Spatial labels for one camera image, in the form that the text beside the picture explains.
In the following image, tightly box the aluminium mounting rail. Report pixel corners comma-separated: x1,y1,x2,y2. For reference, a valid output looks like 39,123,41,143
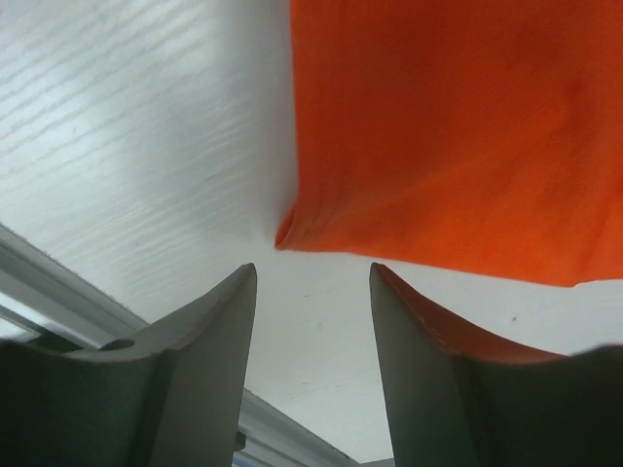
1,230,351,466

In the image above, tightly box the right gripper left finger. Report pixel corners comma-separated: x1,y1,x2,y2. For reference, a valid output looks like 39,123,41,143
1,264,257,466

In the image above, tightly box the orange t shirt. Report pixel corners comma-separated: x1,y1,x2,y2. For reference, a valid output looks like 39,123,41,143
275,0,622,286

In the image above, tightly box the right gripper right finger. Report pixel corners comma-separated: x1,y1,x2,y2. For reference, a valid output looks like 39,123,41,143
369,264,622,466

